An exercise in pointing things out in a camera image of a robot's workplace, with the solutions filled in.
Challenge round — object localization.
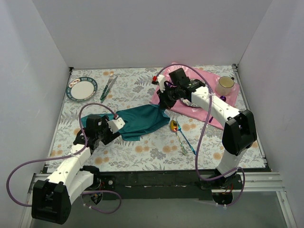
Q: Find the teal cloth napkin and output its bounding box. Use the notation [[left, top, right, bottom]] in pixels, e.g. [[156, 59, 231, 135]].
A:
[[109, 104, 170, 142]]

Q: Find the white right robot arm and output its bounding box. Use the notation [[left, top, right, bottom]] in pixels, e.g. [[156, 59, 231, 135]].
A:
[[152, 68, 257, 189]]

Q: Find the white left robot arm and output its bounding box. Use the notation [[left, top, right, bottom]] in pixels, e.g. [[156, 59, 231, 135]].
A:
[[31, 114, 125, 225]]

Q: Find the blue floral white plate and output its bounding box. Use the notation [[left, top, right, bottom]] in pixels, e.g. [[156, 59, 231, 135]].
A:
[[180, 79, 205, 108]]

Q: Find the iridescent gold spoon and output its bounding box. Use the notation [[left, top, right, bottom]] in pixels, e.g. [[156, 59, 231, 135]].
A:
[[170, 120, 187, 155]]

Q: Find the iridescent blue fork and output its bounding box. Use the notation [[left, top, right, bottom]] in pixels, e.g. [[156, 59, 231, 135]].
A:
[[176, 120, 197, 155]]

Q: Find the green rimmed white plate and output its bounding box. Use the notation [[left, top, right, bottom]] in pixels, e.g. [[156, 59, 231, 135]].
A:
[[66, 76, 98, 102]]

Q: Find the purple metallic spoon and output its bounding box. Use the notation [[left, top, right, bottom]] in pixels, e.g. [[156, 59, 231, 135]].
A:
[[209, 96, 227, 123]]

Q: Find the cream ceramic mug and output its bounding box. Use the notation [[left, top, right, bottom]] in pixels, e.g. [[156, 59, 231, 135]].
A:
[[215, 76, 238, 96]]

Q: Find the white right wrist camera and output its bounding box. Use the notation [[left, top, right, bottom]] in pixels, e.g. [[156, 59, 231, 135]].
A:
[[152, 75, 170, 93]]

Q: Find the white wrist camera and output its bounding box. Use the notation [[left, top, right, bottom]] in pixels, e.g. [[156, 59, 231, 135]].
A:
[[152, 75, 170, 93], [107, 116, 125, 133]]

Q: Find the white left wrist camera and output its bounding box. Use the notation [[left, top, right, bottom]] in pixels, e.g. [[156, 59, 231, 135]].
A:
[[107, 116, 125, 133]]

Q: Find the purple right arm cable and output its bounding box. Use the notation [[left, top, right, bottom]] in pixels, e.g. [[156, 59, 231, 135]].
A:
[[157, 63, 245, 208]]

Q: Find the green handled knife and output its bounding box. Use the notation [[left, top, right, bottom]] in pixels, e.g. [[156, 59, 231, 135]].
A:
[[100, 76, 118, 103]]

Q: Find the green handled fork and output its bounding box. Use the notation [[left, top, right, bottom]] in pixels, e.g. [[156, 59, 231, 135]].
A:
[[100, 72, 114, 100]]

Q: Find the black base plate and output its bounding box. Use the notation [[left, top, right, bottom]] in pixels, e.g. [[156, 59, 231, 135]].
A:
[[40, 166, 273, 201]]

